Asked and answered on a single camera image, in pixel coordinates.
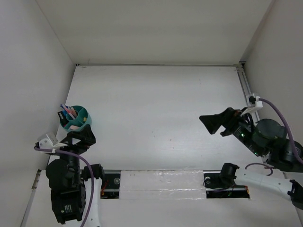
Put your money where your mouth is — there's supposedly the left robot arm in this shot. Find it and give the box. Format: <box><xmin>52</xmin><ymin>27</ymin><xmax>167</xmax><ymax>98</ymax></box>
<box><xmin>38</xmin><ymin>125</ymin><xmax>106</xmax><ymax>227</ymax></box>

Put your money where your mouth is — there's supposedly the pink slim highlighter pen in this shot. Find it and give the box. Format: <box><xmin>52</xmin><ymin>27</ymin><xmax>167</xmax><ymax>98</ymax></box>
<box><xmin>70</xmin><ymin>107</ymin><xmax>77</xmax><ymax>118</ymax></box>

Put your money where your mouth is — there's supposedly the black highlighter pink cap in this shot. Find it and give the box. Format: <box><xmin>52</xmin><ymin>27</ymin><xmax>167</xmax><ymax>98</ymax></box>
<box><xmin>57</xmin><ymin>111</ymin><xmax>69</xmax><ymax>125</ymax></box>

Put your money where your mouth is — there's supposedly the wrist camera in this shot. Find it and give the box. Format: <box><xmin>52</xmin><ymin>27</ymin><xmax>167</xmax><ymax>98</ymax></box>
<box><xmin>34</xmin><ymin>132</ymin><xmax>68</xmax><ymax>154</ymax></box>
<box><xmin>241</xmin><ymin>93</ymin><xmax>263</xmax><ymax>116</ymax></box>

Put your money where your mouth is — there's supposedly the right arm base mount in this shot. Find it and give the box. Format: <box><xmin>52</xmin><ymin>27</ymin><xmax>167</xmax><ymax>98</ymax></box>
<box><xmin>203</xmin><ymin>170</ymin><xmax>250</xmax><ymax>199</ymax></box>

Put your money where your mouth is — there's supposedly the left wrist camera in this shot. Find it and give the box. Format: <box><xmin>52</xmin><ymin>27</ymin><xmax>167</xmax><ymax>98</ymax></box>
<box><xmin>34</xmin><ymin>132</ymin><xmax>68</xmax><ymax>154</ymax></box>

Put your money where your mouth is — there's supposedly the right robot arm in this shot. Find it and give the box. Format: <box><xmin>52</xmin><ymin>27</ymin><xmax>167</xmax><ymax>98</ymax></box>
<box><xmin>199</xmin><ymin>107</ymin><xmax>303</xmax><ymax>210</ymax></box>

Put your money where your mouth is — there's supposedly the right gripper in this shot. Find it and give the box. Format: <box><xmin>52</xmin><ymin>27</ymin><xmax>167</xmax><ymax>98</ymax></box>
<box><xmin>198</xmin><ymin>106</ymin><xmax>262</xmax><ymax>156</ymax></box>

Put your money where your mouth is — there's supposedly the red slim highlighter pen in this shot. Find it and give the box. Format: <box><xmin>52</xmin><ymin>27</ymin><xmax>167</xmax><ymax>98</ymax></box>
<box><xmin>67</xmin><ymin>109</ymin><xmax>74</xmax><ymax>119</ymax></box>

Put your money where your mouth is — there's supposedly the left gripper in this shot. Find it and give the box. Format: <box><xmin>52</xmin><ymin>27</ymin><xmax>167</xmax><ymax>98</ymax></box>
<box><xmin>51</xmin><ymin>122</ymin><xmax>95</xmax><ymax>183</ymax></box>

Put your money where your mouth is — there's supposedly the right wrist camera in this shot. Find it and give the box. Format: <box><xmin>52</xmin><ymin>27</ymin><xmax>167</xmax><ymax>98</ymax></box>
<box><xmin>241</xmin><ymin>93</ymin><xmax>263</xmax><ymax>116</ymax></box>

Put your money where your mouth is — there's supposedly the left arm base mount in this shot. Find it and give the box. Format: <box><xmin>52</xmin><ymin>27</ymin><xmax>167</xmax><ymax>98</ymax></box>
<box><xmin>100</xmin><ymin>170</ymin><xmax>121</xmax><ymax>199</ymax></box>

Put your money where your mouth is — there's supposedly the aluminium rail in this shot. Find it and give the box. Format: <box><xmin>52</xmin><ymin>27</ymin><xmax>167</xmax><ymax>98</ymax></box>
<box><xmin>235</xmin><ymin>62</ymin><xmax>263</xmax><ymax>126</ymax></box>

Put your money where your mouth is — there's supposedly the teal round organizer container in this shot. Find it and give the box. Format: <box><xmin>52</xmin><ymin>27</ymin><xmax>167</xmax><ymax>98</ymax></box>
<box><xmin>59</xmin><ymin>105</ymin><xmax>92</xmax><ymax>132</ymax></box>

